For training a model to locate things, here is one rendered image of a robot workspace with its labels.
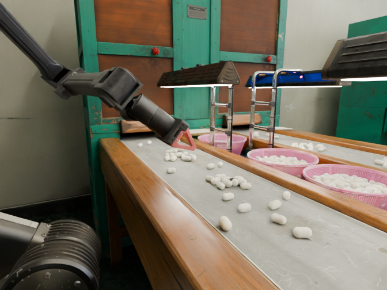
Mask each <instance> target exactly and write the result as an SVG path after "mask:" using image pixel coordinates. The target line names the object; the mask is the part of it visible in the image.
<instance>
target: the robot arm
mask: <svg viewBox="0 0 387 290"><path fill-rule="evenodd" d="M0 31H1V32H2V33H3V34H4V35H5V36H6V37H7V38H8V39H9V40H10V41H11V42H12V43H13V44H14V45H16V46H17V47H18V48H19V49H20V50H21V51H22V52H23V53H24V54H25V55H26V56H27V57H28V58H29V59H30V60H31V61H32V62H33V63H34V65H35V66H36V67H37V68H38V70H39V71H40V73H41V75H42V76H41V78H42V79H43V80H44V81H45V82H47V83H48V84H50V85H51V86H52V87H54V88H55V90H54V93H56V94H57V95H58V96H59V97H60V98H62V99H64V100H68V99H69V98H70V97H71V96H77V95H79V94H82V95H86V96H94V97H99V99H100V100H101V101H102V102H103V103H104V104H106V105H107V106H108V107H109V108H114V109H116V110H117V111H119V112H120V115H121V117H122V118H123V119H124V120H125V121H139V122H141V123H142V124H144V125H145V126H147V127H148V128H149V129H150V130H152V131H153V132H155V136H156V138H158V139H159V140H160V141H162V142H164V143H165V144H167V145H169V146H171V147H175V148H182V149H185V150H191V151H194V150H195V149H196V144H195V142H194V140H193V138H192V136H191V133H190V131H189V128H188V127H189V124H187V123H186V122H185V121H184V120H182V119H177V118H174V117H171V116H170V115H168V114H167V113H166V112H165V111H163V110H162V109H161V108H159V107H158V106H157V105H156V104H155V103H153V102H152V101H151V100H149V99H148V98H147V97H146V96H144V95H143V94H142V93H141V94H139V95H138V96H135V95H136V93H137V92H138V91H139V90H140V89H141V88H142V86H143V84H142V83H141V82H140V81H139V80H138V79H137V78H136V77H135V76H134V75H133V74H132V73H131V72H129V71H128V70H127V69H125V68H122V67H112V68H111V69H110V70H105V71H103V72H96V73H86V72H85V71H84V70H83V69H82V68H76V69H75V70H72V69H70V68H67V67H65V66H63V65H61V64H60V63H58V62H56V61H55V60H54V59H53V58H52V57H50V56H49V54H48V53H46V52H45V50H44V49H43V48H42V47H41V46H40V45H39V44H38V42H37V41H36V40H35V39H34V38H33V37H32V36H31V35H30V34H29V33H28V32H27V31H26V29H25V28H24V27H23V26H22V25H21V24H20V23H19V22H18V21H17V20H16V19H15V18H14V16H13V15H12V14H11V13H10V12H9V11H8V10H7V8H5V7H4V5H3V4H2V3H1V2H0ZM183 134H184V136H185V137H186V138H187V140H188V141H189V143H190V146H186V145H183V144H180V143H178V141H179V140H180V138H181V137H182V135H183Z"/></svg>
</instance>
